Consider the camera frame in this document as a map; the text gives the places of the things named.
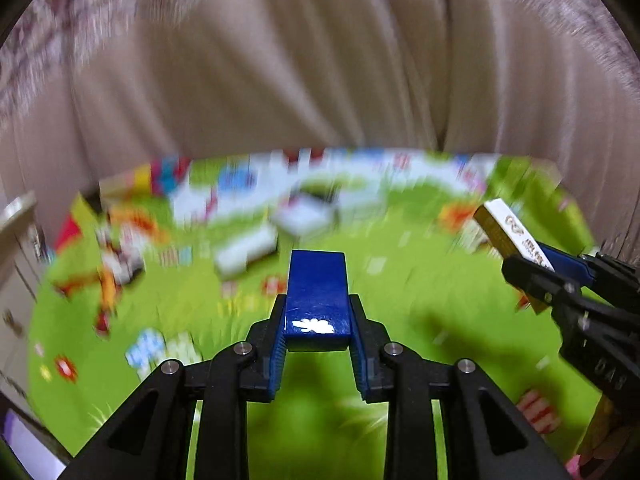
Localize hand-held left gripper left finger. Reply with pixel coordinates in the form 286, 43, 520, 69
65, 294, 288, 480

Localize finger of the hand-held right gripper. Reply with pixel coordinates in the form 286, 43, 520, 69
539, 242, 640, 286
501, 255, 591, 321

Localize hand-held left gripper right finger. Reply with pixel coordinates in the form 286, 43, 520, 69
347, 294, 566, 480

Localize white and gold box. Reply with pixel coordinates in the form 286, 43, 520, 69
472, 199, 561, 315

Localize blue box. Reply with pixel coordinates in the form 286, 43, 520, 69
284, 250, 353, 352

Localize cartoon printed blanket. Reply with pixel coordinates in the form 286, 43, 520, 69
27, 147, 608, 480

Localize white box with fine text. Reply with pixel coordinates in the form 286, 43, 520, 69
215, 227, 278, 281

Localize white box with green logo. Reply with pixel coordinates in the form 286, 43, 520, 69
272, 205, 336, 236

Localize long grey-white box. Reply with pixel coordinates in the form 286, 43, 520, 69
330, 190, 386, 221

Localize white sheet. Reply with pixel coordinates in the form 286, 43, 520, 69
2, 407, 71, 471

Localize light cabinet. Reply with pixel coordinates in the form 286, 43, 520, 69
0, 192, 56, 401

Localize beige curtain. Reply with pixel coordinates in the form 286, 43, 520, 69
0, 0, 640, 271

